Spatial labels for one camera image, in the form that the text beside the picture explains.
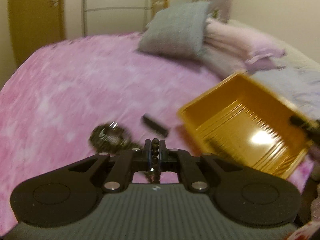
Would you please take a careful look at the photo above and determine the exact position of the small black hair clip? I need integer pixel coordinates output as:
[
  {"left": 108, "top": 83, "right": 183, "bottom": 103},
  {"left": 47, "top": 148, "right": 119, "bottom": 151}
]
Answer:
[{"left": 141, "top": 114, "right": 171, "bottom": 138}]

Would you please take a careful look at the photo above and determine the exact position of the grey checked pillow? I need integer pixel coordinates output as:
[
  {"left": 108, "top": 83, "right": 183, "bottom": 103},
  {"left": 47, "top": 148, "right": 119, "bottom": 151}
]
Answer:
[{"left": 138, "top": 1, "right": 213, "bottom": 61}]

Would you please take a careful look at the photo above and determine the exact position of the dark round hair clip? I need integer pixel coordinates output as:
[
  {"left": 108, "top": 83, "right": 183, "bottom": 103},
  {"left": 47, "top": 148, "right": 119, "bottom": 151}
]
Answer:
[{"left": 88, "top": 121, "right": 136, "bottom": 153}]

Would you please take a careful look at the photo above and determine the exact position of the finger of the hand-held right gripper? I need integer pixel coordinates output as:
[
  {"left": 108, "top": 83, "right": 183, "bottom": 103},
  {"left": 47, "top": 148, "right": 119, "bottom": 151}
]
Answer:
[{"left": 290, "top": 116, "right": 320, "bottom": 143}]

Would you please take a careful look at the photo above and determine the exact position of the yellow plastic tray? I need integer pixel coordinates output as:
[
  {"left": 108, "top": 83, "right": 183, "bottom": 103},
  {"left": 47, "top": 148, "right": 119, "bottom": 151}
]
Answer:
[{"left": 177, "top": 71, "right": 318, "bottom": 180}]

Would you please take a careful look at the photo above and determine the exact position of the brown wooden door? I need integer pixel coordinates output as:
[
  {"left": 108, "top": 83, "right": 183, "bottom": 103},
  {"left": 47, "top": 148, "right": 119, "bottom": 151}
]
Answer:
[{"left": 7, "top": 0, "right": 66, "bottom": 64}]

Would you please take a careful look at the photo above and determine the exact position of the pink floral blanket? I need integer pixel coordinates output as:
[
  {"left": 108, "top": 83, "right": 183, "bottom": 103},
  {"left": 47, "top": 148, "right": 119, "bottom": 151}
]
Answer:
[{"left": 0, "top": 31, "right": 316, "bottom": 232}]

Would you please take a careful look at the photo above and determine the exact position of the striped duvet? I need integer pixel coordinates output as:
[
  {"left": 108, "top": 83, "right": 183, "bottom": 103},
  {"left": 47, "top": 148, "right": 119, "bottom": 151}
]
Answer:
[{"left": 246, "top": 54, "right": 320, "bottom": 122}]

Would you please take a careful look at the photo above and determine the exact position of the dark bead bracelet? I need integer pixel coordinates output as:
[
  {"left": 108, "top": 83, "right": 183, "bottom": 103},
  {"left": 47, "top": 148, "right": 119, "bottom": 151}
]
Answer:
[{"left": 146, "top": 137, "right": 162, "bottom": 182}]

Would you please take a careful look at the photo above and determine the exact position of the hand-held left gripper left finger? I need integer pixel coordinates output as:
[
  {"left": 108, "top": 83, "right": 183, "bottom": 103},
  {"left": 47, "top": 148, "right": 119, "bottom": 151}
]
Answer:
[{"left": 67, "top": 139, "right": 154, "bottom": 194}]

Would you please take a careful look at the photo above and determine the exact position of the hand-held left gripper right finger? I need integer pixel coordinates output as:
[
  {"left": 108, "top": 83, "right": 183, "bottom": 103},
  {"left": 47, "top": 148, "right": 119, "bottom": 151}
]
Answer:
[{"left": 157, "top": 139, "right": 242, "bottom": 193}]

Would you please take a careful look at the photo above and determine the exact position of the beige house-shaped ornament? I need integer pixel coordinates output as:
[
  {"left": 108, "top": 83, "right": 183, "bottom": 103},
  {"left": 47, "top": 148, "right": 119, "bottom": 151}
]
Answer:
[{"left": 151, "top": 0, "right": 171, "bottom": 13}]

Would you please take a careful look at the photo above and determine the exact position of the white wardrobe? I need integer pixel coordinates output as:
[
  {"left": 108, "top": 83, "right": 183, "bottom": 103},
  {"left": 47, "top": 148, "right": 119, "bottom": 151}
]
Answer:
[{"left": 82, "top": 0, "right": 202, "bottom": 37}]

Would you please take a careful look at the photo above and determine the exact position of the pink pillow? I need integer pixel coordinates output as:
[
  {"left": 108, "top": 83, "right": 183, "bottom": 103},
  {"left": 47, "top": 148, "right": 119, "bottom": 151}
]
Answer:
[
  {"left": 202, "top": 42, "right": 287, "bottom": 78},
  {"left": 204, "top": 17, "right": 286, "bottom": 61}
]

